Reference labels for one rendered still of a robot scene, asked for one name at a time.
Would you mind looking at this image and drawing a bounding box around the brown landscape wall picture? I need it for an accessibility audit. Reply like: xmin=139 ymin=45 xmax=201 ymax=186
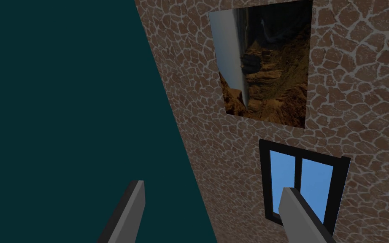
xmin=208 ymin=0 xmax=313 ymax=129

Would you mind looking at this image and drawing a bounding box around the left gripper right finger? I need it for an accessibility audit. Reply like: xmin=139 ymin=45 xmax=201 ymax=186
xmin=278 ymin=187 xmax=337 ymax=243

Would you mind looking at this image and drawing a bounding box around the black framed window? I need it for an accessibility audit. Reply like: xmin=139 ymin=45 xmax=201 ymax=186
xmin=258 ymin=138 xmax=351 ymax=236

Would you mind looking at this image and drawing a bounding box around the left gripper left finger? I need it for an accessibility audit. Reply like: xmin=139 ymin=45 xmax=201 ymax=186
xmin=97 ymin=180 xmax=146 ymax=243

